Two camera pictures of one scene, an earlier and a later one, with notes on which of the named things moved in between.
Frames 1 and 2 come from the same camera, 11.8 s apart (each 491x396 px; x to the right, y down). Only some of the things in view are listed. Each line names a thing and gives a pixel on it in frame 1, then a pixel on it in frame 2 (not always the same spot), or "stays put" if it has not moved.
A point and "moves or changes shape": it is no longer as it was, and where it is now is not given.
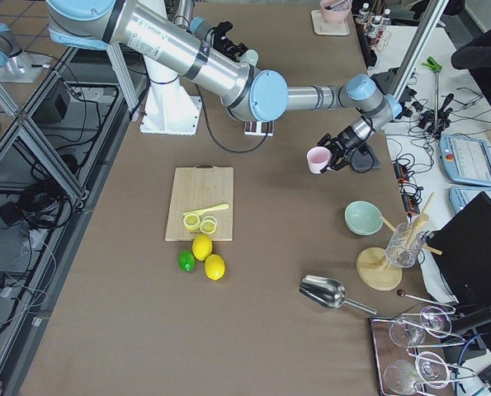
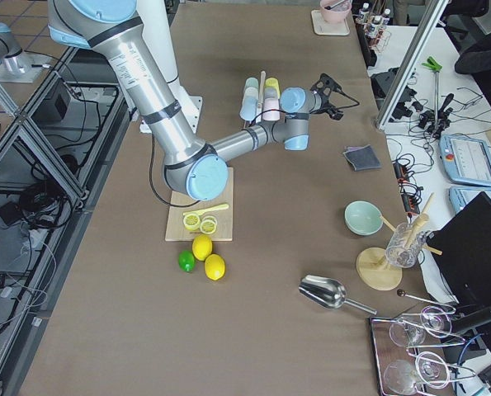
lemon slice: [191, 222] stays put
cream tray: [323, 27] stays put
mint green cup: [250, 56] moves or changes shape
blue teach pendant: [468, 161] stays put
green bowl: [363, 218] stays put
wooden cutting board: [196, 188] stays put
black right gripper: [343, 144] -> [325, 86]
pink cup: [318, 157] moves or changes shape
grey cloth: [364, 162] stays put
